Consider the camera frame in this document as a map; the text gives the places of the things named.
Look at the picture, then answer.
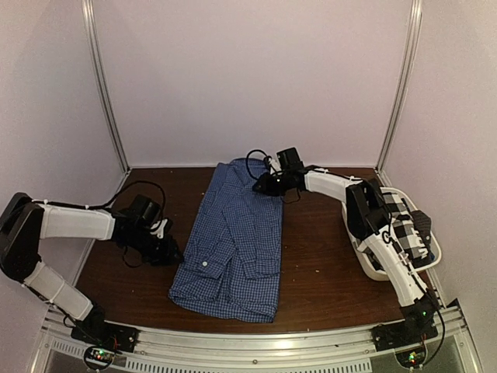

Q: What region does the right round circuit board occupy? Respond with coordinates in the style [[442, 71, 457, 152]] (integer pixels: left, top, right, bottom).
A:
[[395, 347, 427, 370]]

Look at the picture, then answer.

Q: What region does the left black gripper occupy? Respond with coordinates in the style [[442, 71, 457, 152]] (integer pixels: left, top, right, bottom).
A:
[[124, 227, 185, 266]]

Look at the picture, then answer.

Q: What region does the black white plaid shirt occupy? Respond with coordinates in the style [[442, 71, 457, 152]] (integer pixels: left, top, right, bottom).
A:
[[365, 188, 440, 272]]

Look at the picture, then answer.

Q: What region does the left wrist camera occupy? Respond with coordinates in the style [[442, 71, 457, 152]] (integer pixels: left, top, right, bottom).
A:
[[128, 194, 172, 239]]

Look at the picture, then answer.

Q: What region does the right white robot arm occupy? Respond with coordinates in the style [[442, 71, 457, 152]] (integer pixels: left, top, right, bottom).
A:
[[252, 167, 440, 343]]

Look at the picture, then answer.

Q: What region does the left aluminium frame post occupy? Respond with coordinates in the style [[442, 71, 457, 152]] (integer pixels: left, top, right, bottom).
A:
[[82, 0, 130, 173]]

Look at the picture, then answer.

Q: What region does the left round circuit board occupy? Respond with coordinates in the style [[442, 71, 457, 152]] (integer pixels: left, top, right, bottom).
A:
[[82, 345, 118, 371]]

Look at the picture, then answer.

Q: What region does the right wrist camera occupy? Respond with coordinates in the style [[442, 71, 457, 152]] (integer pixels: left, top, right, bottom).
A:
[[269, 147, 304, 174]]

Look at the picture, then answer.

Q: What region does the blue checked long sleeve shirt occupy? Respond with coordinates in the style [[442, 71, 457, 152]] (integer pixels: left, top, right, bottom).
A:
[[169, 159, 283, 323]]

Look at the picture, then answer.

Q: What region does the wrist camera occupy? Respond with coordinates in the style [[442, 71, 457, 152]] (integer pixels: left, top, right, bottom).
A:
[[269, 147, 304, 174], [128, 194, 172, 239]]

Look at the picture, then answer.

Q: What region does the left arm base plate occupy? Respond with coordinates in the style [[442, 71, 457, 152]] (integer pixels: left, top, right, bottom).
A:
[[71, 322, 139, 353]]

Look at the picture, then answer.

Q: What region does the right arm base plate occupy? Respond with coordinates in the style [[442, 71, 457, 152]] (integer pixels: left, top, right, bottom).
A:
[[371, 321, 438, 351]]

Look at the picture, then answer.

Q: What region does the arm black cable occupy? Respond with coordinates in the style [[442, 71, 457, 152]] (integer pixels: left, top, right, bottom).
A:
[[245, 148, 273, 176], [100, 181, 167, 218]]

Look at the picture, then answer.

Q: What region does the round circuit board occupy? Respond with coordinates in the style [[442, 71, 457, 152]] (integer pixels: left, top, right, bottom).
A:
[[395, 347, 427, 370], [82, 345, 118, 371]]

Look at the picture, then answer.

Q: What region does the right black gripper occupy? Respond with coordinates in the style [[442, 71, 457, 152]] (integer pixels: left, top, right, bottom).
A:
[[259, 171, 292, 196]]

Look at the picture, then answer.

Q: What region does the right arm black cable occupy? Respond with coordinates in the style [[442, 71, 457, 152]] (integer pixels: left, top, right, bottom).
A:
[[245, 148, 273, 176]]

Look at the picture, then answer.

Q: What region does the right aluminium frame post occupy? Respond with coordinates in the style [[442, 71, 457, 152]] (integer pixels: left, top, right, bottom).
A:
[[375, 0, 423, 174]]

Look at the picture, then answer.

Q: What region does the aluminium front rail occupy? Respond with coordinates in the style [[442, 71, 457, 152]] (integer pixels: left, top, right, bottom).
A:
[[38, 306, 467, 373]]

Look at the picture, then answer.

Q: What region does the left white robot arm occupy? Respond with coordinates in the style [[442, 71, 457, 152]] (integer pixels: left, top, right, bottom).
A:
[[1, 193, 183, 345]]

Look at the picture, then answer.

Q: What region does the aluminium frame post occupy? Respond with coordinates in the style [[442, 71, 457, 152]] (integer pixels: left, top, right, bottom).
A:
[[375, 0, 423, 174], [82, 0, 130, 173]]

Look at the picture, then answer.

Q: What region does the white plastic basket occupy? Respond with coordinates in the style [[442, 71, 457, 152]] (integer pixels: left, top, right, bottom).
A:
[[341, 186, 443, 282]]

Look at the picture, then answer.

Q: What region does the dark grey shirt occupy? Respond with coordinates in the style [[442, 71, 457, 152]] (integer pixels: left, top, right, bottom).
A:
[[411, 210, 432, 245]]

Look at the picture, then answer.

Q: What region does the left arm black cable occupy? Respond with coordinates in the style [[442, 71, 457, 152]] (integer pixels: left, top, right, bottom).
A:
[[100, 181, 167, 218]]

